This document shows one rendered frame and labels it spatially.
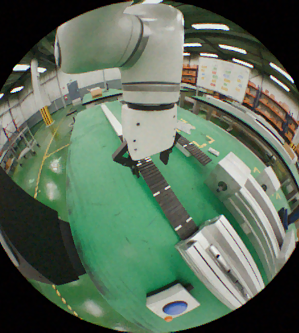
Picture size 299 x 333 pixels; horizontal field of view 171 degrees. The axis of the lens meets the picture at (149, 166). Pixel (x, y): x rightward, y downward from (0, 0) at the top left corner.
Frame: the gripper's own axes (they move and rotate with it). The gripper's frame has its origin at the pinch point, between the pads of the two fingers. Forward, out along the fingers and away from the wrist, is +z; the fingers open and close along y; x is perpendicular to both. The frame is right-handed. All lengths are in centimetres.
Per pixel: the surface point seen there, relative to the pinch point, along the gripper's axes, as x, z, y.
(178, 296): 28.7, 0.1, 10.9
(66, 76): -1072, -196, 202
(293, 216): 54, -5, -34
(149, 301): 27.6, 1.4, 16.2
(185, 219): 15.8, 5.3, -0.9
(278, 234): 47, -1, -21
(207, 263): 24.2, -2.3, 3.4
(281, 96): 105, -275, -1054
